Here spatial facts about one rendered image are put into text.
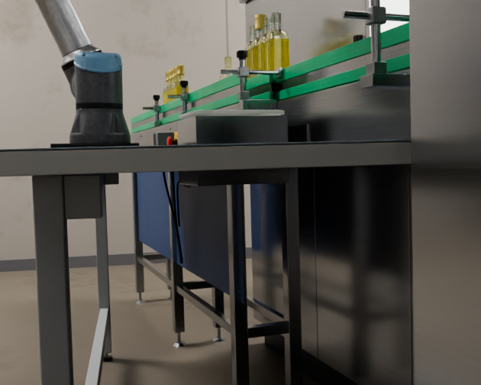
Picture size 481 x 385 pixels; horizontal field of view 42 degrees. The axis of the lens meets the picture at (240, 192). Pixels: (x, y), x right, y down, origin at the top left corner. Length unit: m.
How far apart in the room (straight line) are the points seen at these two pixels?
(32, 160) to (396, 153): 0.49
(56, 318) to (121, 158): 0.24
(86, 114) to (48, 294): 0.76
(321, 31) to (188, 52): 2.90
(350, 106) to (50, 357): 0.76
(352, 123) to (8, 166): 0.72
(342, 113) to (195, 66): 3.38
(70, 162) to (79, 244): 3.81
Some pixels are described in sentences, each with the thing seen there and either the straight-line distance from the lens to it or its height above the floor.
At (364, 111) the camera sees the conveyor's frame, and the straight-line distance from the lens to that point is 1.27.
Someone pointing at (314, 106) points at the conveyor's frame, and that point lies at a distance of 1.47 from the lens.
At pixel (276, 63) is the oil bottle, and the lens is 1.80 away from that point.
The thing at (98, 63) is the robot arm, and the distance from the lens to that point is 1.59.
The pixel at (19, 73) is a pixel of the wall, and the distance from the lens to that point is 4.69.
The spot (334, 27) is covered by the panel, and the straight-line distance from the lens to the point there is 1.79.
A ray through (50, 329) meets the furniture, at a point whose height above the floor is 0.50.
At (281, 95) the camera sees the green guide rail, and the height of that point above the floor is 0.90.
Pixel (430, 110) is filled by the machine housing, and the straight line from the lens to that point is 0.82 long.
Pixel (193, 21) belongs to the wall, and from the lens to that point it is 4.73.
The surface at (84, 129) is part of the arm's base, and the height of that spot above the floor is 0.81.
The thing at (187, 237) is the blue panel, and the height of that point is 0.45.
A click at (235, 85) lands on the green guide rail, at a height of 0.93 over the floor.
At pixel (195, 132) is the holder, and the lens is 1.40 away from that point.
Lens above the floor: 0.73
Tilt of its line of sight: 3 degrees down
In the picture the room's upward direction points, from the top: 2 degrees counter-clockwise
